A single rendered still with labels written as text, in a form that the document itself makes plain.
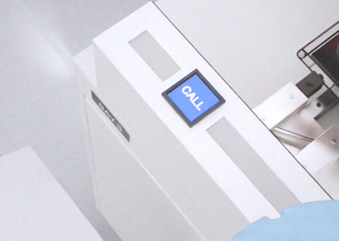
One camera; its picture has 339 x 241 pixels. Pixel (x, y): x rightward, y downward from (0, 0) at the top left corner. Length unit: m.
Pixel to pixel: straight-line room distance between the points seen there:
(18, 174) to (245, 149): 0.32
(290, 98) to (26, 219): 0.38
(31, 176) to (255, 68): 0.35
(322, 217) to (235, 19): 0.77
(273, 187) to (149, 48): 0.23
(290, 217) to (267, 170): 0.50
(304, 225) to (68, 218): 0.65
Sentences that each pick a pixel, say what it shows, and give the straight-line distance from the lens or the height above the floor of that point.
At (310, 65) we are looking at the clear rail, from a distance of 1.03.
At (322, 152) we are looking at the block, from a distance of 0.97.
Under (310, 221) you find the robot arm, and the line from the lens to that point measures 0.39.
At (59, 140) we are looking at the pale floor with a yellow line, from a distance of 1.93.
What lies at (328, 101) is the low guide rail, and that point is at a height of 0.85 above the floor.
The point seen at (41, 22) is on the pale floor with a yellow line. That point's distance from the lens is 2.09.
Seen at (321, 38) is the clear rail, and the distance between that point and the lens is 1.05.
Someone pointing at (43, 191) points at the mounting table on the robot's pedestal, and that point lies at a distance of 1.02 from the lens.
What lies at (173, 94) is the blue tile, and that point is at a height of 0.96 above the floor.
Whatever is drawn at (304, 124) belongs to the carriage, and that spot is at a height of 0.88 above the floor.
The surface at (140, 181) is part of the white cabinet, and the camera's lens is 1.20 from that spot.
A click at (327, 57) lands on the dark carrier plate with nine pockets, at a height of 0.90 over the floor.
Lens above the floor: 1.79
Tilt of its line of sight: 67 degrees down
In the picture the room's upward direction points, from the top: 12 degrees clockwise
